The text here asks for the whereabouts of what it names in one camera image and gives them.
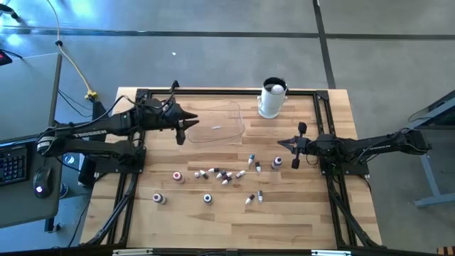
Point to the white ball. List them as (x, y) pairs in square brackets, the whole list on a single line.
[(277, 88)]

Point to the large blue food colouring bottle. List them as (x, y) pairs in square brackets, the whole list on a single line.
[(208, 198)]

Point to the white cylindrical canister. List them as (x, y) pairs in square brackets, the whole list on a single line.
[(271, 105)]

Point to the black computer mouse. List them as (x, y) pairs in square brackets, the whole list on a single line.
[(42, 181)]

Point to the small round blue object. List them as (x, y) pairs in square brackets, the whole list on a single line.
[(64, 190)]

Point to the grey keyboard shelf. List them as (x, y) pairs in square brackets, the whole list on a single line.
[(21, 208)]

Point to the clear plastic container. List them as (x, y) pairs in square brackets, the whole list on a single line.
[(217, 122)]

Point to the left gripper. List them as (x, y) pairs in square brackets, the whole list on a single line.
[(172, 115)]

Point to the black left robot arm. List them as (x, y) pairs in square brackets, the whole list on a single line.
[(89, 132)]

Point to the grey desk top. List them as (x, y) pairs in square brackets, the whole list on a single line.
[(25, 96)]

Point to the black aluminium table frame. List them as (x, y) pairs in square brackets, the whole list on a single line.
[(227, 92)]

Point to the striped wooden block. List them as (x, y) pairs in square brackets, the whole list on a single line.
[(446, 251)]

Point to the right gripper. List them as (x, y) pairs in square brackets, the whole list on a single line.
[(304, 145)]

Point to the silver metal bracket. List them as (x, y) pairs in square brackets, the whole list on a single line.
[(131, 252), (330, 253)]

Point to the grey metal table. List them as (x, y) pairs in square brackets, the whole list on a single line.
[(433, 201)]

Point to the black backlit keyboard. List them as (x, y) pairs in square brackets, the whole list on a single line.
[(12, 165)]

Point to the black box under table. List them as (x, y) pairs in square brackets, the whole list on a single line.
[(87, 172)]

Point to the large red food colouring bottle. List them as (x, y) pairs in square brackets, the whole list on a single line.
[(177, 176)]

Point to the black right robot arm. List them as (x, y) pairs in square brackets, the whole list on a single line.
[(373, 145)]

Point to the black device with red light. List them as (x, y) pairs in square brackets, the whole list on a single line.
[(3, 57)]

